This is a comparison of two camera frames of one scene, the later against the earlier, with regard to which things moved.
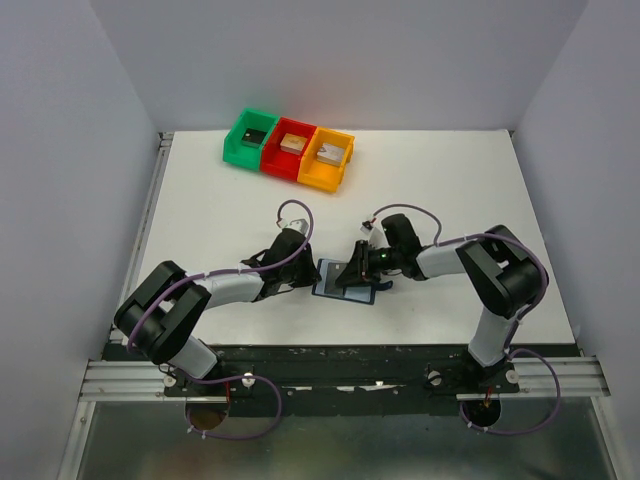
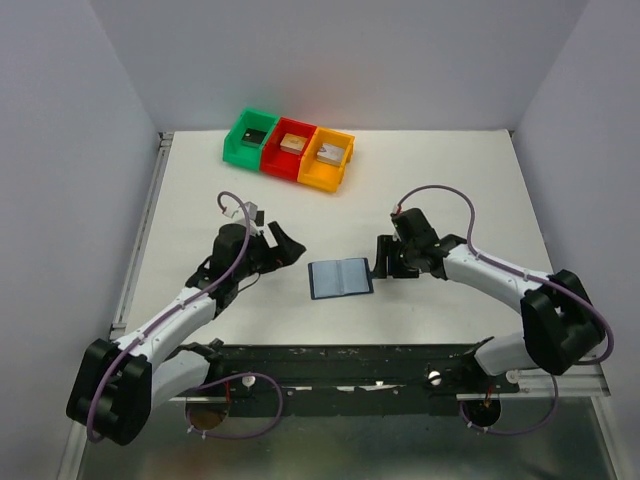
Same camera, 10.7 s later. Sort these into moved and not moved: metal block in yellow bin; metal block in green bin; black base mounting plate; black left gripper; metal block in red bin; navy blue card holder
Moved: navy blue card holder; black left gripper
Not moved: metal block in yellow bin; black base mounting plate; metal block in green bin; metal block in red bin
